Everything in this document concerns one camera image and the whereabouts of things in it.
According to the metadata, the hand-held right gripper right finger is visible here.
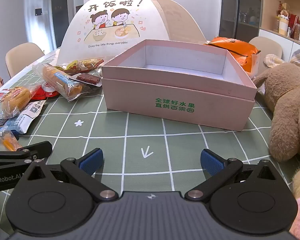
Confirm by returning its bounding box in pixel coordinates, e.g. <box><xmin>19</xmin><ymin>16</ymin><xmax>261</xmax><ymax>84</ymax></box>
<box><xmin>184</xmin><ymin>149</ymin><xmax>278</xmax><ymax>202</ymax></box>

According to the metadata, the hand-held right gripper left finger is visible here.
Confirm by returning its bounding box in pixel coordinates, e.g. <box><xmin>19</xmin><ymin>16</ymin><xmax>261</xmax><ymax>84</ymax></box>
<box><xmin>22</xmin><ymin>148</ymin><xmax>119</xmax><ymax>203</ymax></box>

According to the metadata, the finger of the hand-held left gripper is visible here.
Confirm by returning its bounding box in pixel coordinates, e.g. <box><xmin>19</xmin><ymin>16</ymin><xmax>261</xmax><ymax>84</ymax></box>
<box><xmin>0</xmin><ymin>141</ymin><xmax>53</xmax><ymax>167</ymax></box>

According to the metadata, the round bread packet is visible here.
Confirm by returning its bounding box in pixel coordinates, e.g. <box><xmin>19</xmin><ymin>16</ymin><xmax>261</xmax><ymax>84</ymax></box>
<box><xmin>0</xmin><ymin>85</ymin><xmax>45</xmax><ymax>119</ymax></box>

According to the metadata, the pink cardboard box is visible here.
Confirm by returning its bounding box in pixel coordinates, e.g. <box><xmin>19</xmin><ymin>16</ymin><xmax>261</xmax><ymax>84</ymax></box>
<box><xmin>101</xmin><ymin>39</ymin><xmax>258</xmax><ymax>132</ymax></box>

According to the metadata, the long bread packet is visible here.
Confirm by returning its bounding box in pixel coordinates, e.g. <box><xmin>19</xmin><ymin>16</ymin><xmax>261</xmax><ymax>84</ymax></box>
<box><xmin>33</xmin><ymin>62</ymin><xmax>93</xmax><ymax>102</ymax></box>

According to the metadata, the small orange snack packet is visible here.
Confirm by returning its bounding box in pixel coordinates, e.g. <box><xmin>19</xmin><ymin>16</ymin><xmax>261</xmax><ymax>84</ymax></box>
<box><xmin>0</xmin><ymin>127</ymin><xmax>23</xmax><ymax>152</ymax></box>

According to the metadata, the blue and white snack packet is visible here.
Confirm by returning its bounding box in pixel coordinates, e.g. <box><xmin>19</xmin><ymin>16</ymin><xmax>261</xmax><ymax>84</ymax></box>
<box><xmin>0</xmin><ymin>100</ymin><xmax>48</xmax><ymax>134</ymax></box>

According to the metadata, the red snack packet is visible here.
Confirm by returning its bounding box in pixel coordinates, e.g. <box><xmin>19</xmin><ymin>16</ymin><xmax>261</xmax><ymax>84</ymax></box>
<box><xmin>31</xmin><ymin>84</ymin><xmax>61</xmax><ymax>101</ymax></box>

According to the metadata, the green checked tablecloth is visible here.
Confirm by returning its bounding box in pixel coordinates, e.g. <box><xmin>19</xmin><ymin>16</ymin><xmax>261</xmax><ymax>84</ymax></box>
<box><xmin>0</xmin><ymin>47</ymin><xmax>300</xmax><ymax>230</ymax></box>

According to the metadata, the beige chair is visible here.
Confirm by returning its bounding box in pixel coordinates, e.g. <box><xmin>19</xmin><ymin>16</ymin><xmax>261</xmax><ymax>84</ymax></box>
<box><xmin>248</xmin><ymin>36</ymin><xmax>283</xmax><ymax>58</ymax></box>
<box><xmin>5</xmin><ymin>42</ymin><xmax>45</xmax><ymax>78</ymax></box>

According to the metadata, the yellow snack packet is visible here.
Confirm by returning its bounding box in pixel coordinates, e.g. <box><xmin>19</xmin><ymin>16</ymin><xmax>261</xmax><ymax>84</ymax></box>
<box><xmin>54</xmin><ymin>60</ymin><xmax>87</xmax><ymax>75</ymax></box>

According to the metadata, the brown plush toy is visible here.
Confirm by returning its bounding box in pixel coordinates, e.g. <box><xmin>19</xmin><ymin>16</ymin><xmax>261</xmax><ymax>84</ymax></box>
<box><xmin>252</xmin><ymin>49</ymin><xmax>300</xmax><ymax>163</ymax></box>

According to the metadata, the brown striped snack packet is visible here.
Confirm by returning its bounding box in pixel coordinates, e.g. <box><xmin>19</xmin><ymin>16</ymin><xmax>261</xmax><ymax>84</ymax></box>
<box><xmin>81</xmin><ymin>58</ymin><xmax>105</xmax><ymax>71</ymax></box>

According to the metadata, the orange snack bag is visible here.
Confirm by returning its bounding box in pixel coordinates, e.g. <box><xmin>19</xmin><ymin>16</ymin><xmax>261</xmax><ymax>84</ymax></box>
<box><xmin>204</xmin><ymin>36</ymin><xmax>262</xmax><ymax>73</ymax></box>

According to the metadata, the printed mesh food cover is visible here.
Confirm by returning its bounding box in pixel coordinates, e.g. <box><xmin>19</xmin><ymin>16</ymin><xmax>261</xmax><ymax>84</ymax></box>
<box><xmin>56</xmin><ymin>0</ymin><xmax>207</xmax><ymax>67</ymax></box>

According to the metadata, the dark door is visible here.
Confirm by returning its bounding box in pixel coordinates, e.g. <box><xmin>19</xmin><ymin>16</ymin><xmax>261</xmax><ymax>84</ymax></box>
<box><xmin>51</xmin><ymin>0</ymin><xmax>77</xmax><ymax>49</ymax></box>

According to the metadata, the white and yellow bottle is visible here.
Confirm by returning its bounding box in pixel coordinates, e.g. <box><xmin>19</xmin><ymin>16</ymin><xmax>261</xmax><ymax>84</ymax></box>
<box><xmin>278</xmin><ymin>15</ymin><xmax>289</xmax><ymax>34</ymax></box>

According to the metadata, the glass door cabinet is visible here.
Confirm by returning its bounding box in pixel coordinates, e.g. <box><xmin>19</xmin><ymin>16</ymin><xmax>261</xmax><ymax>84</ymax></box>
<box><xmin>219</xmin><ymin>0</ymin><xmax>263</xmax><ymax>43</ymax></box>

